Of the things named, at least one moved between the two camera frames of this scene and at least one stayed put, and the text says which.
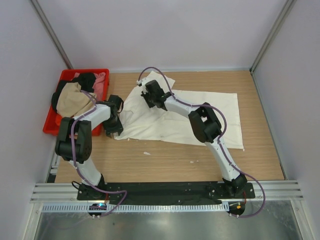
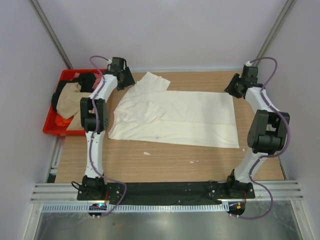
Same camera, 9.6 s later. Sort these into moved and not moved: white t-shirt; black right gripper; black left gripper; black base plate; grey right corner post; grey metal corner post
Moved: black left gripper; black right gripper
Not moved: white t-shirt; grey right corner post; black base plate; grey metal corner post
